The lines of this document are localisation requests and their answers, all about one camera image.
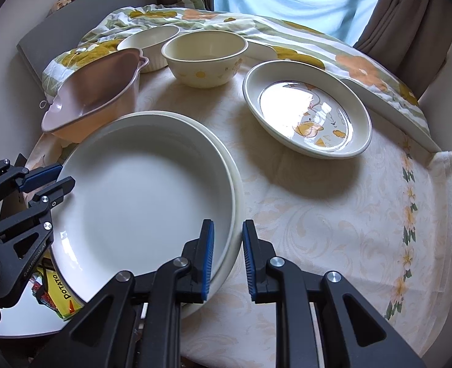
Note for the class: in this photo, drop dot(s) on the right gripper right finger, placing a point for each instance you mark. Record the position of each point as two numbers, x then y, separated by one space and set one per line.
321 320

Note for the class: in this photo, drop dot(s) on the right brown curtain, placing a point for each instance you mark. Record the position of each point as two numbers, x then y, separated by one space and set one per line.
410 38

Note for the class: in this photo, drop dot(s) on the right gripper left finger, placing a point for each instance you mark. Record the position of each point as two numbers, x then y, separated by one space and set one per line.
135 321

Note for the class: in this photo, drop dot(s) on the yellow potato chip bag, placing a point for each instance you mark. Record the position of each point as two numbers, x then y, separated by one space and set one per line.
50 291

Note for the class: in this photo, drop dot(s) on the floral striped duvet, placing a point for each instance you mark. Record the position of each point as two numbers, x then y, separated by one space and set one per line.
290 40

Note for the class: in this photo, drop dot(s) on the cream duck print plate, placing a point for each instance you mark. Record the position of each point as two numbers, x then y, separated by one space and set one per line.
308 110

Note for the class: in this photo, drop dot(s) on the pink square bowl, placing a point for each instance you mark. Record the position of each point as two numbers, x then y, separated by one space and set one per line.
95 95

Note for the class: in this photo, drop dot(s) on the plain white plate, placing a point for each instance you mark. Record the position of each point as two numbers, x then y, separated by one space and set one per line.
71 226

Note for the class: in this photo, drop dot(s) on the small plush toy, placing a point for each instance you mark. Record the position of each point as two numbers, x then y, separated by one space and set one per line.
58 5

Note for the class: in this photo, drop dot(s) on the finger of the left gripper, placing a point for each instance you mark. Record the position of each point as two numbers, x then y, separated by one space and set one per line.
26 235
14 178

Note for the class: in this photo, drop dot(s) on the cream floral bowl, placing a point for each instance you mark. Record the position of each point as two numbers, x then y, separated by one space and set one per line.
205 59

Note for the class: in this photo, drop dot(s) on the grey headboard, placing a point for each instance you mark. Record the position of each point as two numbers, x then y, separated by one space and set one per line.
63 30

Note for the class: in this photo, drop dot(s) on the white ribbed small bowl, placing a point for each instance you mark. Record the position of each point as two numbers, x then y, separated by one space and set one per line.
150 42

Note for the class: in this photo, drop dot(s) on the white floral tablecloth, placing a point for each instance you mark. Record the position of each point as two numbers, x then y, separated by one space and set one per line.
382 219

